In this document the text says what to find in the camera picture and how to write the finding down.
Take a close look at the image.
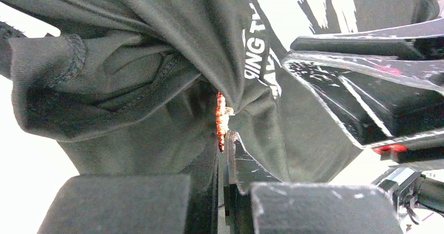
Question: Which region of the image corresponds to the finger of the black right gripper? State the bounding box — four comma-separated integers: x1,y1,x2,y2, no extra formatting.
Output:
290,17,443,60
282,51,443,149

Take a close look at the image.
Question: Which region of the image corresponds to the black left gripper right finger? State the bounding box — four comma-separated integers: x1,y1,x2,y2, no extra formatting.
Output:
227,132,402,233

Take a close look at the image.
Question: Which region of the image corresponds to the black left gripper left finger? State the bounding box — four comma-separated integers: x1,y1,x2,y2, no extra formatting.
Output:
38,136,218,233

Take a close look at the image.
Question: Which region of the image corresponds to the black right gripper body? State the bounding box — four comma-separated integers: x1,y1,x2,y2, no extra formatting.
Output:
372,143,443,225

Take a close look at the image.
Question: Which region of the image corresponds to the red maple leaf brooch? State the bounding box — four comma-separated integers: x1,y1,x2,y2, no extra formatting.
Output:
215,92,235,152

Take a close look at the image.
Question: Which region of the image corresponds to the black printed t-shirt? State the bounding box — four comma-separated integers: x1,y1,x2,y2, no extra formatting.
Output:
1,0,439,183

